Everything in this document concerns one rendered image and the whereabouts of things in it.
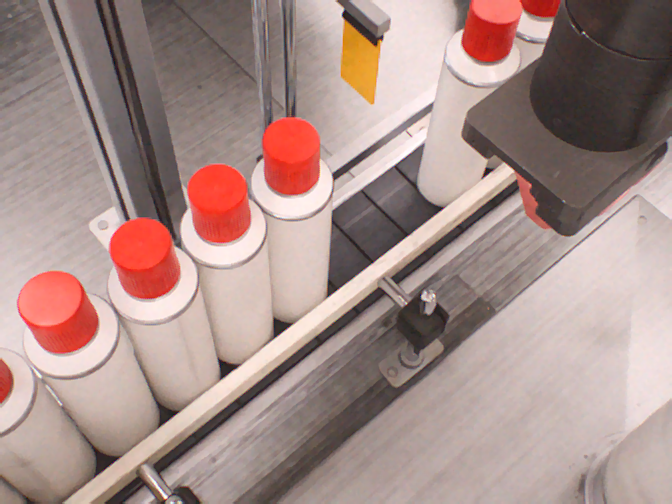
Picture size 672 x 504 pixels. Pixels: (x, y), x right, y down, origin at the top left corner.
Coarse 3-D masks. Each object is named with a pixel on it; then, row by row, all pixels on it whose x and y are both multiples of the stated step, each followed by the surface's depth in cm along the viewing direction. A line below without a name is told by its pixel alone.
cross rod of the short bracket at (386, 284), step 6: (384, 276) 64; (378, 282) 64; (384, 282) 64; (390, 282) 64; (384, 288) 64; (390, 288) 63; (396, 288) 63; (390, 294) 63; (396, 294) 63; (402, 294) 63; (396, 300) 63; (402, 300) 63; (408, 300) 63; (402, 306) 63
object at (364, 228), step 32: (416, 160) 73; (384, 192) 71; (416, 192) 71; (512, 192) 74; (352, 224) 69; (384, 224) 70; (416, 224) 70; (352, 256) 68; (256, 384) 63; (224, 416) 61
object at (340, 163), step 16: (432, 96) 66; (400, 112) 65; (416, 112) 65; (384, 128) 64; (400, 128) 65; (352, 144) 63; (368, 144) 63; (384, 144) 65; (336, 160) 63; (352, 160) 63; (336, 176) 63
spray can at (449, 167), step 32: (480, 0) 54; (512, 0) 54; (480, 32) 54; (512, 32) 54; (448, 64) 57; (480, 64) 56; (512, 64) 57; (448, 96) 59; (480, 96) 57; (448, 128) 61; (448, 160) 64; (480, 160) 65; (448, 192) 68
